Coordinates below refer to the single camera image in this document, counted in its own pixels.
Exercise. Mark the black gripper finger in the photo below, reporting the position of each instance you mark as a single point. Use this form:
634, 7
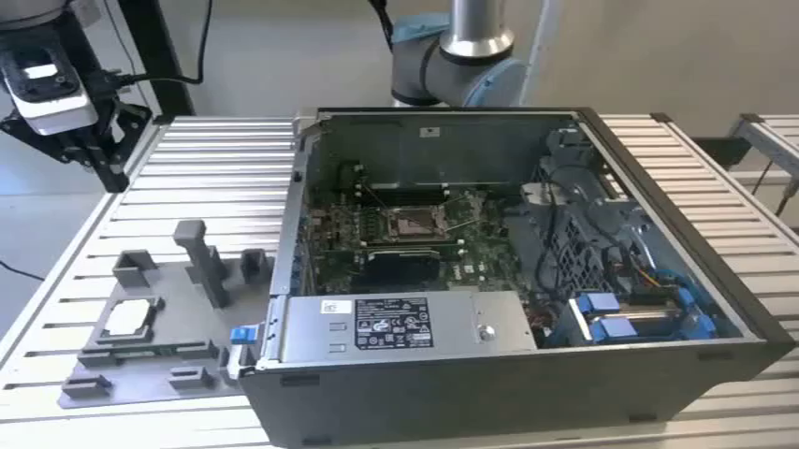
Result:
121, 140
59, 149

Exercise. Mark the square silver CPU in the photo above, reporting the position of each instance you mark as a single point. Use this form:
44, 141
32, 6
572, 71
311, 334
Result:
128, 317

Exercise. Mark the CPU socket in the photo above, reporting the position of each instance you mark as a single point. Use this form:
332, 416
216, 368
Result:
415, 223

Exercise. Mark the grey plastic parts rack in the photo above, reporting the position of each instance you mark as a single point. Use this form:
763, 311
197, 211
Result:
168, 322

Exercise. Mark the green RAM stick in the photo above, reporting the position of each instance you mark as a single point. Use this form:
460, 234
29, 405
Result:
143, 349

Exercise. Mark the hard disk in blue carrier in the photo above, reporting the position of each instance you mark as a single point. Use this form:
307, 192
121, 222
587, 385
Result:
240, 334

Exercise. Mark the silver power supply unit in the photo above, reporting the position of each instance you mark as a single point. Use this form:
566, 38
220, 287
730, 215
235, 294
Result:
312, 327

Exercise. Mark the black graphics card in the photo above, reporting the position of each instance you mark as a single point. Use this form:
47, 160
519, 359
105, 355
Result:
403, 269

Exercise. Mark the socket locking lever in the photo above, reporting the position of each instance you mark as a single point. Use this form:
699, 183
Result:
464, 223

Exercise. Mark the green motherboard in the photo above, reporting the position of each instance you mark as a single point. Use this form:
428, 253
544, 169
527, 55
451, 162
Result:
492, 262

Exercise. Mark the open black PC case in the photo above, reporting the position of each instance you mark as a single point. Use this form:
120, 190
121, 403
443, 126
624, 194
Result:
436, 402

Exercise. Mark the grey metal drive cage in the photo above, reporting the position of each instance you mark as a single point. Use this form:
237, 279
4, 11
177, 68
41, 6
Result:
580, 243

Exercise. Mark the blue disk carrier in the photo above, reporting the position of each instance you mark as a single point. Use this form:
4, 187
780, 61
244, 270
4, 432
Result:
598, 302
612, 326

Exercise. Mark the black box between tables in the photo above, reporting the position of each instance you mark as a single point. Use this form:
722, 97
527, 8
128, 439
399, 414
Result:
718, 150

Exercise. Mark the metal slat side table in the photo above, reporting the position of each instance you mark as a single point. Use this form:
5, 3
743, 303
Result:
774, 140

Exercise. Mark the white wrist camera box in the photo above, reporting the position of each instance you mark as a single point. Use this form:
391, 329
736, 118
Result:
52, 110

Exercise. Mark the black upright frame post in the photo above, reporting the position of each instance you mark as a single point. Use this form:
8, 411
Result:
163, 56

